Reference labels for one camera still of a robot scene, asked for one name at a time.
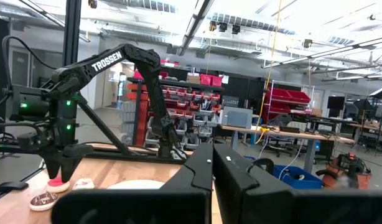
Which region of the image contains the orange shop vacuum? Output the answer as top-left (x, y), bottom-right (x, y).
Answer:
top-left (315, 152), bottom-right (373, 190)

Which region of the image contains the yellow hanging cable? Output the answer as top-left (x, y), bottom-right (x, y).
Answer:
top-left (254, 0), bottom-right (282, 146)

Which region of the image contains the red storage bin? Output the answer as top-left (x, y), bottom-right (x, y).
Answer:
top-left (199, 73), bottom-right (223, 88)

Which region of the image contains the wooden workbench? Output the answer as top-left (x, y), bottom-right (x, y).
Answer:
top-left (218, 123), bottom-right (355, 174)

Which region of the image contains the cardboard box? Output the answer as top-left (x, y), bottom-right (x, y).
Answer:
top-left (186, 72), bottom-right (201, 85)

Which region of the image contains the white iced donut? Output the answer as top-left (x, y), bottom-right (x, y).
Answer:
top-left (72, 177), bottom-right (95, 190)

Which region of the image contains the black office chair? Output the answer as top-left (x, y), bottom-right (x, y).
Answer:
top-left (267, 114), bottom-right (307, 158)

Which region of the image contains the chocolate iced donut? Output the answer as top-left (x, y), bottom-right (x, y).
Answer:
top-left (29, 192), bottom-right (58, 212)

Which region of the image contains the gray machine box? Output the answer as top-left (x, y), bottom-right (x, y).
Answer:
top-left (219, 106), bottom-right (254, 129)

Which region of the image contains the black computer monitor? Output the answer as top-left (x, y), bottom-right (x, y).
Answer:
top-left (326, 95), bottom-right (346, 110)

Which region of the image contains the black horizontal frame bar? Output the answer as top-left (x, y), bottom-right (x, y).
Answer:
top-left (0, 142), bottom-right (192, 165)

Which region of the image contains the blue plastic tub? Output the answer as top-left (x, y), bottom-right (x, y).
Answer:
top-left (273, 164), bottom-right (324, 190)

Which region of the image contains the red iced donut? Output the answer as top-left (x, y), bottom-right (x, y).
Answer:
top-left (45, 177), bottom-right (71, 194)

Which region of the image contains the black vertical frame post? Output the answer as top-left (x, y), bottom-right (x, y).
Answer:
top-left (62, 0), bottom-right (83, 68)

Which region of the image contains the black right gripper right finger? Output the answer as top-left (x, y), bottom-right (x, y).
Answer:
top-left (213, 143), bottom-right (382, 224)

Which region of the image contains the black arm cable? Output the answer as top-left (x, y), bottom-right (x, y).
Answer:
top-left (1, 35), bottom-right (58, 91)

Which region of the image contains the rack with large red bins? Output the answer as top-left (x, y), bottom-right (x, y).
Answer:
top-left (261, 86), bottom-right (313, 124)

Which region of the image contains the long ceiling light fixture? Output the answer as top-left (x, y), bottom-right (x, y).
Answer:
top-left (176, 0), bottom-right (215, 57)

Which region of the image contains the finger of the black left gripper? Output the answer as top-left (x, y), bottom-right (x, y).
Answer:
top-left (60, 156), bottom-right (83, 184)
top-left (41, 155), bottom-right (62, 180)

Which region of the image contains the shelf rack with small bins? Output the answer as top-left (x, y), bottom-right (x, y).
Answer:
top-left (126, 58), bottom-right (225, 151)

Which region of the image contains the black flat bracket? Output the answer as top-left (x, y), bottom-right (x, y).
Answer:
top-left (0, 181), bottom-right (30, 203)

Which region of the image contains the black vacuum hose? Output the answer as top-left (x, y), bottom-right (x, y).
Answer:
top-left (252, 157), bottom-right (276, 175)

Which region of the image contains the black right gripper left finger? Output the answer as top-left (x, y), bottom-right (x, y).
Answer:
top-left (50, 142), bottom-right (214, 224)

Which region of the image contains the black diagonal frame strut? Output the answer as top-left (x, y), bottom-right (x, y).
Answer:
top-left (75, 101), bottom-right (133, 156)

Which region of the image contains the white round plate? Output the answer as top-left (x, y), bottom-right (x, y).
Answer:
top-left (106, 179), bottom-right (165, 190)

